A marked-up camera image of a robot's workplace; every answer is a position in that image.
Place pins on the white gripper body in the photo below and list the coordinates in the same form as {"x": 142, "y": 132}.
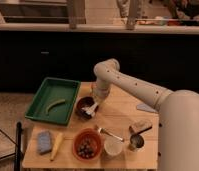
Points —
{"x": 99, "y": 95}

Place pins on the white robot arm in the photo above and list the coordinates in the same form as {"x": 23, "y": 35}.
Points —
{"x": 178, "y": 135}

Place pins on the purple bowl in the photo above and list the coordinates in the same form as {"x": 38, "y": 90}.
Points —
{"x": 83, "y": 103}

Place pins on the orange bowl with grapes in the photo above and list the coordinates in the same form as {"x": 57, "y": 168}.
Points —
{"x": 87, "y": 145}

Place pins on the metal fork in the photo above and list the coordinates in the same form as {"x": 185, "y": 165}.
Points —
{"x": 104, "y": 131}

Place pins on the green bean pod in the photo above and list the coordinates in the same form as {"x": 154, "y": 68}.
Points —
{"x": 57, "y": 102}

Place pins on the wooden table board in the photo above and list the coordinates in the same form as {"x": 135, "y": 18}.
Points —
{"x": 116, "y": 114}

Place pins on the grey spatula blade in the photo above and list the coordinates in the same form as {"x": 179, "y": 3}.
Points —
{"x": 146, "y": 108}

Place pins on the green plastic tray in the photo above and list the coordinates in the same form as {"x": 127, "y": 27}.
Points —
{"x": 50, "y": 90}

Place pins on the tan bread piece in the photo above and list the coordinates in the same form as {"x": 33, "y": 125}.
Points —
{"x": 140, "y": 126}

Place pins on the white cup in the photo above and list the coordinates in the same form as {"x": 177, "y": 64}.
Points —
{"x": 112, "y": 146}

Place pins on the yellow corn toy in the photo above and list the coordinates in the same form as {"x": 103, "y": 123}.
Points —
{"x": 57, "y": 143}

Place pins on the metal measuring cup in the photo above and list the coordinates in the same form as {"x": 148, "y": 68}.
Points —
{"x": 136, "y": 139}

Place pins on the blue sponge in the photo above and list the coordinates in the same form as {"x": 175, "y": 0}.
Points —
{"x": 44, "y": 143}

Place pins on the black chair frame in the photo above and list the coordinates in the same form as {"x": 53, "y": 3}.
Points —
{"x": 18, "y": 153}

